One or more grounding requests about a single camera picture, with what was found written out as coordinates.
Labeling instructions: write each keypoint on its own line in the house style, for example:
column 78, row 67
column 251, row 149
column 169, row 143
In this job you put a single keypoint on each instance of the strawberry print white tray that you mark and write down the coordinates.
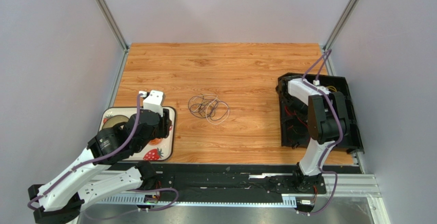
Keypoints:
column 167, row 145

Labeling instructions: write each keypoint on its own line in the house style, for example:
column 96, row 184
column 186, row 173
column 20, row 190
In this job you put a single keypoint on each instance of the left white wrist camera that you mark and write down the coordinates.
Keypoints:
column 153, row 101

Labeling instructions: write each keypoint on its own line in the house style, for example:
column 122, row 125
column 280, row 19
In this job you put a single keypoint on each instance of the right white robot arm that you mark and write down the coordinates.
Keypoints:
column 327, row 121

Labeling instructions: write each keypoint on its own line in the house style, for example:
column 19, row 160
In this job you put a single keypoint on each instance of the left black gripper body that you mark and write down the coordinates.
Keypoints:
column 158, row 134

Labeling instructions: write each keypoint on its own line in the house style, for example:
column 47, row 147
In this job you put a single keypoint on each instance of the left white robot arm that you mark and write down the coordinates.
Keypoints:
column 64, row 198

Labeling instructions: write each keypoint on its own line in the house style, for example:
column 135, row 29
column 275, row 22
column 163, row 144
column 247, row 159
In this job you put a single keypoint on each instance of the cream enamel bowl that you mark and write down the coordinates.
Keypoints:
column 117, row 121

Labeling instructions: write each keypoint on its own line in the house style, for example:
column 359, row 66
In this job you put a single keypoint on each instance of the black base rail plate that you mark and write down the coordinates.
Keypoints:
column 227, row 183

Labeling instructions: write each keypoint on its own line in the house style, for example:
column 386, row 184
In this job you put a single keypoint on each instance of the black compartment organizer bin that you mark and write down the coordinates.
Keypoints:
column 293, row 115

